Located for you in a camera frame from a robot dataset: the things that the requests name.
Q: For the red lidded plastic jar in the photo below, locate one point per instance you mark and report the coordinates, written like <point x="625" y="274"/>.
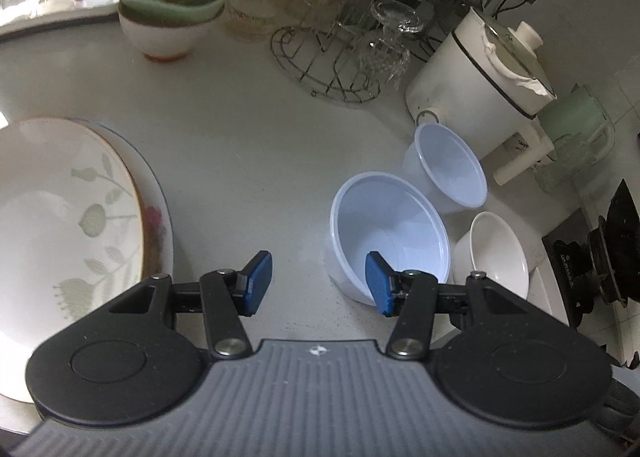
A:
<point x="250" y="12"/>

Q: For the pink flower plate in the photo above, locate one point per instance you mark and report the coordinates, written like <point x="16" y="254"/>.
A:
<point x="155" y="217"/>

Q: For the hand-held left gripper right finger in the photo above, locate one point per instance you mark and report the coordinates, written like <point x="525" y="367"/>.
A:
<point x="377" y="287"/>

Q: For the white electric cooking pot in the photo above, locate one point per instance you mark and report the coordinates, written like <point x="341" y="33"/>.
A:
<point x="460" y="82"/>

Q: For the cut glass cup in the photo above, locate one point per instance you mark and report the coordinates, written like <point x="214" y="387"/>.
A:
<point x="392" y="42"/>

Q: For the white footed bowl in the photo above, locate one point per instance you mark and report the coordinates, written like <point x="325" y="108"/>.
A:
<point x="165" y="37"/>

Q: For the gold rimmed green leaf plate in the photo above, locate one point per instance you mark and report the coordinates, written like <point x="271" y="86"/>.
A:
<point x="50" y="237"/>

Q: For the large blue plastic bowl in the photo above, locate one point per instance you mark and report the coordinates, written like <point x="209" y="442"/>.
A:
<point x="390" y="222"/>

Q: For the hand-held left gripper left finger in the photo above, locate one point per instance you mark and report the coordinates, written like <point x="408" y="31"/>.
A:
<point x="257" y="282"/>

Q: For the pale green kettle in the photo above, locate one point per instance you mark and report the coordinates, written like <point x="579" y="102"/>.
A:
<point x="575" y="122"/>

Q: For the small blue plastic bowl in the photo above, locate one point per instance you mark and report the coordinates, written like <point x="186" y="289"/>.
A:
<point x="450" y="167"/>

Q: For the plain white ceramic bowl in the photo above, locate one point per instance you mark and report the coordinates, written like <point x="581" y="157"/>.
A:
<point x="495" y="247"/>

